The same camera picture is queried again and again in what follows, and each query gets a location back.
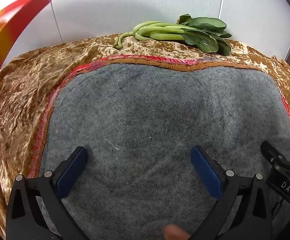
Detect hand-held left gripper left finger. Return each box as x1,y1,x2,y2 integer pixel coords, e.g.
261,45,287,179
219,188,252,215
6,146,90,240

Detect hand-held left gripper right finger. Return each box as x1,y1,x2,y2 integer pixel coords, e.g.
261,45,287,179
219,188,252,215
190,145,276,240

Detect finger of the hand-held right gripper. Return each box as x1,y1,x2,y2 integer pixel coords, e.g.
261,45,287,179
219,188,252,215
261,141,288,168

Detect red shallow box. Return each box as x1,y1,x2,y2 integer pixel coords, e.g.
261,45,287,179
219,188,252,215
0,0,54,120

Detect person's left hand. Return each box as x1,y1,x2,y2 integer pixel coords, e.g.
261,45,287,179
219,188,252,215
164,224,192,240

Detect grey felt mat red trim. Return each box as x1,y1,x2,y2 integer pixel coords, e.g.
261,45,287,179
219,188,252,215
29,54,290,240

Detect golden velvet cloth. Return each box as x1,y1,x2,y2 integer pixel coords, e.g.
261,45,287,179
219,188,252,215
0,32,290,240

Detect green bok choy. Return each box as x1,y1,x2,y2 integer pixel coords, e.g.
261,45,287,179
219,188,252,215
113,14,233,57

